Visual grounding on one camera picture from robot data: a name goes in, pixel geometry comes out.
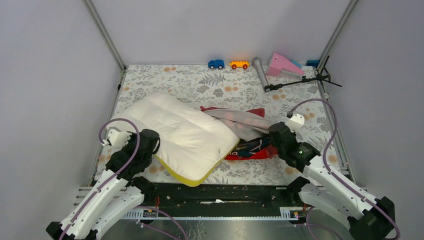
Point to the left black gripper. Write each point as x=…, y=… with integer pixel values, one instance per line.
x=127, y=146

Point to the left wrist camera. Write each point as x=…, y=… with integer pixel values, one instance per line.
x=116, y=138

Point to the orange toy car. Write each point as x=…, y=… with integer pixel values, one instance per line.
x=239, y=64

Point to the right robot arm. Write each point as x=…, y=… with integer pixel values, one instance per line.
x=365, y=216

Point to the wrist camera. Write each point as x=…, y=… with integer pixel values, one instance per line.
x=295, y=123
x=116, y=138

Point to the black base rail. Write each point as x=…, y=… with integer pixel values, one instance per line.
x=219, y=201

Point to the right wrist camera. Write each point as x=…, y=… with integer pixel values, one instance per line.
x=295, y=123

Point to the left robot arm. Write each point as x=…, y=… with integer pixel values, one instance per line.
x=118, y=189

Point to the black tripod stand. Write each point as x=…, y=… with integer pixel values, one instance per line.
x=322, y=76

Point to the floral tablecloth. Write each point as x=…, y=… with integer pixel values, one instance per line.
x=236, y=89

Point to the light blue block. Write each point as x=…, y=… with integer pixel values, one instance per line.
x=296, y=63

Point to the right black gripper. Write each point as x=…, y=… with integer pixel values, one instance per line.
x=273, y=144

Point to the grey microphone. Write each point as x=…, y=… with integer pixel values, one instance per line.
x=257, y=65

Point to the blue toy car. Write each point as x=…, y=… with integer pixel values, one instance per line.
x=216, y=64

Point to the red printed pillowcase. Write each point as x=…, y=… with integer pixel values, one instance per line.
x=250, y=127

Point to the white pillow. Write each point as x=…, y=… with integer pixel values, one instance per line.
x=192, y=143

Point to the pink wedge block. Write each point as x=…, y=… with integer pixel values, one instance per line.
x=281, y=66

